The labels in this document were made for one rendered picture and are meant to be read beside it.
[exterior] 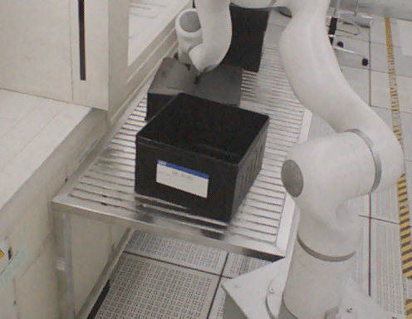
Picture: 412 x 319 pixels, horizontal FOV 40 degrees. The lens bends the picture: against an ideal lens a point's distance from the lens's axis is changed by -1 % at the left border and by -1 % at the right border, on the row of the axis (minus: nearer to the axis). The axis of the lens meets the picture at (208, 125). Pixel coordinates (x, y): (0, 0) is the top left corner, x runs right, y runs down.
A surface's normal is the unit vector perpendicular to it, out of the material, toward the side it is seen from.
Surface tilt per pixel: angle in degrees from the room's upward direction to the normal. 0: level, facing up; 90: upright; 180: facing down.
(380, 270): 0
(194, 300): 0
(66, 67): 90
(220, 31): 78
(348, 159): 36
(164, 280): 0
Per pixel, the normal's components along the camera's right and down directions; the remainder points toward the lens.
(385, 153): 0.37, -0.26
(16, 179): 0.09, -0.86
